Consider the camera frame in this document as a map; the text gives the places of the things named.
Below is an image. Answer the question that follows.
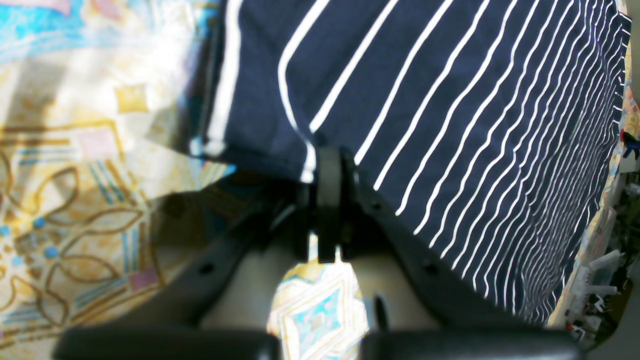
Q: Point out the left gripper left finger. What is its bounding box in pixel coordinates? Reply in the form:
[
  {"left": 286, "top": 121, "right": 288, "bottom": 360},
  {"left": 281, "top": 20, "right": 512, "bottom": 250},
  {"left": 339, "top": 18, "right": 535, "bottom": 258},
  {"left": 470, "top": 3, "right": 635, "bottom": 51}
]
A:
[{"left": 53, "top": 147, "right": 342, "bottom": 360}]

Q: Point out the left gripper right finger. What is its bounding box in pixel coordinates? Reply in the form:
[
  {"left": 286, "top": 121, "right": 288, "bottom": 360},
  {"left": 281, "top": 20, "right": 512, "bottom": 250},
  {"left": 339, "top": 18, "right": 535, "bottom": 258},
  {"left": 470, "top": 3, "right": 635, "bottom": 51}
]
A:
[{"left": 340, "top": 150, "right": 583, "bottom": 360}]

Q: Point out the patterned pastel tablecloth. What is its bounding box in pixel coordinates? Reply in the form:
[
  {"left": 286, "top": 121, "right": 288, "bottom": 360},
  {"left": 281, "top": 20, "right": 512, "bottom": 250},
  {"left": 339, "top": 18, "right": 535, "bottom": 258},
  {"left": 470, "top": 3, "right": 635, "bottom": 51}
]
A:
[{"left": 1, "top": 0, "right": 635, "bottom": 360}]

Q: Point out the navy white striped T-shirt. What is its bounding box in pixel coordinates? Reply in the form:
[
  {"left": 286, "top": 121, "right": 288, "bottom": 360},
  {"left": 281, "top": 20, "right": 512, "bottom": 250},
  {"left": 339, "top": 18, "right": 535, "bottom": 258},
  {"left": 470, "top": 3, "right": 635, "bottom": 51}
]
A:
[{"left": 202, "top": 0, "right": 633, "bottom": 323}]

